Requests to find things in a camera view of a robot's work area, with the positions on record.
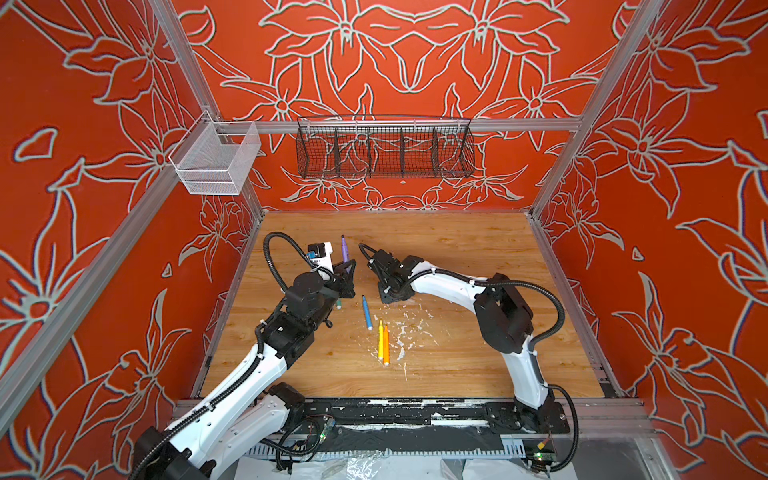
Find white mesh basket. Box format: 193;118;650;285
169;111;262;196

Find aluminium frame rail back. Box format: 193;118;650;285
213;117;581;135

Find yellow marker pen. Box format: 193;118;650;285
377;320;385;362

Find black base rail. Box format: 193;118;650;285
284;397;578;462

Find aluminium frame rail right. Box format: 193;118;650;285
527;0;667;220

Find orange marker pen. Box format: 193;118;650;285
382;324;390;366

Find aluminium frame rail left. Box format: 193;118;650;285
0;0;265;433

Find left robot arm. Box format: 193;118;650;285
129;232;356;479

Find black wire basket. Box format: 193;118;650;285
296;115;477;180

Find aluminium frame rail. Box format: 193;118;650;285
527;0;667;220
213;117;581;135
0;0;265;433

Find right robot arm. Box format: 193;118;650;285
359;243;570;433

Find purple marker pen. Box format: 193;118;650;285
341;235;350;262

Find blue marker pen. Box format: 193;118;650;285
361;295;373;331

